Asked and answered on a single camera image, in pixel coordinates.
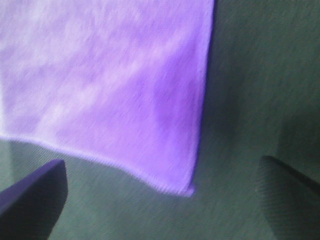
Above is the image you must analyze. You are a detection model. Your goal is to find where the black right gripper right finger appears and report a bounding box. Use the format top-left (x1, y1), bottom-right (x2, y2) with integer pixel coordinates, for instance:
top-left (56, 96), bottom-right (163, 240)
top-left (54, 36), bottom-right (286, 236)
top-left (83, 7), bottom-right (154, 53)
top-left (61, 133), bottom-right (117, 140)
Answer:
top-left (257, 156), bottom-right (320, 240)

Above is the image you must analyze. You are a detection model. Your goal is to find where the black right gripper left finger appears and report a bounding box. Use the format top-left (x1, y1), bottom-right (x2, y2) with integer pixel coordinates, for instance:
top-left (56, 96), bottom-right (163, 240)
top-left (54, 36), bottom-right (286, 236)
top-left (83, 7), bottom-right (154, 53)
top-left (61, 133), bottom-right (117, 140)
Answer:
top-left (0, 159), bottom-right (68, 240)

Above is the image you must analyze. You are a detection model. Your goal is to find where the purple microfibre towel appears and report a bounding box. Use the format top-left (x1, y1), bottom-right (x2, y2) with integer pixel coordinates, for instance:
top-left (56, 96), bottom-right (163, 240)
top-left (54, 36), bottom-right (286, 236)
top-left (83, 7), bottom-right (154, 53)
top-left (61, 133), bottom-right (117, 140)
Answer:
top-left (0, 0), bottom-right (215, 197)

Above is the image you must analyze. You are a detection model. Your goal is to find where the black table cloth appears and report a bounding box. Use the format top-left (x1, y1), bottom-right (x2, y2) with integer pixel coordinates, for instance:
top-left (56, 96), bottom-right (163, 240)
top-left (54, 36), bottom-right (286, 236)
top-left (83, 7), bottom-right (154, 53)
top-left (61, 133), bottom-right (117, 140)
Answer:
top-left (0, 0), bottom-right (320, 240)

